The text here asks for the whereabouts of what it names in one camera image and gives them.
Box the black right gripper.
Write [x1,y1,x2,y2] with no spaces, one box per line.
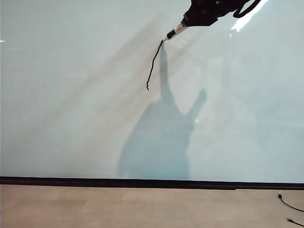
[182,0,249,27]

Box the white whiteboard marker pen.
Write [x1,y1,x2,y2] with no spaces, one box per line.
[161,21,190,44]

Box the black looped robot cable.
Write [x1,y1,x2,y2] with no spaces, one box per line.
[232,0,262,19]

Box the whiteboard with black frame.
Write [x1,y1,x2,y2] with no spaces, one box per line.
[0,0,304,191]

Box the black cable with plug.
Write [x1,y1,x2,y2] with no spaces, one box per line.
[277,190,304,213]

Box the thin black cable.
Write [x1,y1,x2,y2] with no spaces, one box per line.
[286,217,304,228]

